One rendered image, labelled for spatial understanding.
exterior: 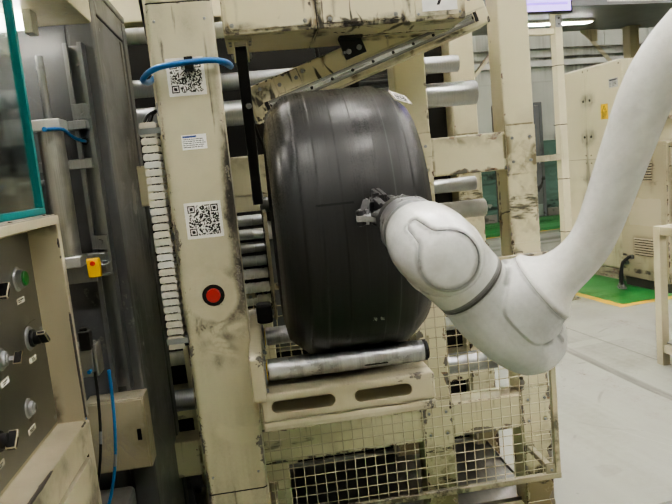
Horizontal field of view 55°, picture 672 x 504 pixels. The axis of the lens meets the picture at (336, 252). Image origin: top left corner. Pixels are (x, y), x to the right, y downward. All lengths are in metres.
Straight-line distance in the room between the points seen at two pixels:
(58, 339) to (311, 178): 0.53
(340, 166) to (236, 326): 0.43
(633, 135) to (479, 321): 0.28
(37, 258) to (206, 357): 0.41
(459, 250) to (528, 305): 0.14
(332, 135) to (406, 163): 0.15
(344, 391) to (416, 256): 0.64
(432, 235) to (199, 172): 0.72
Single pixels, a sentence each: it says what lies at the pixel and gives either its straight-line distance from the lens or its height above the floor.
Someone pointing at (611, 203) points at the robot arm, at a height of 1.23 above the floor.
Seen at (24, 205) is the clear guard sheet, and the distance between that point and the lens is 1.15.
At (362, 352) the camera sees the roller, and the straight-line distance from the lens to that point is 1.35.
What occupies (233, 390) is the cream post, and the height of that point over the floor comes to 0.85.
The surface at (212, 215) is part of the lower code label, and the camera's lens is 1.36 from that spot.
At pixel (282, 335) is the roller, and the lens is 1.61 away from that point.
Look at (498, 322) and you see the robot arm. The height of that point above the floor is 1.09.
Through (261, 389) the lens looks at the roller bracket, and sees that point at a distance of 1.31.
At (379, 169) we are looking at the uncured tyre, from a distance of 1.19.
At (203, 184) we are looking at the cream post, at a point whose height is 1.29.
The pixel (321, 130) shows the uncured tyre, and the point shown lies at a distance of 1.23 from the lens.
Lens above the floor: 1.30
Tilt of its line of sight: 8 degrees down
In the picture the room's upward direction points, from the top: 6 degrees counter-clockwise
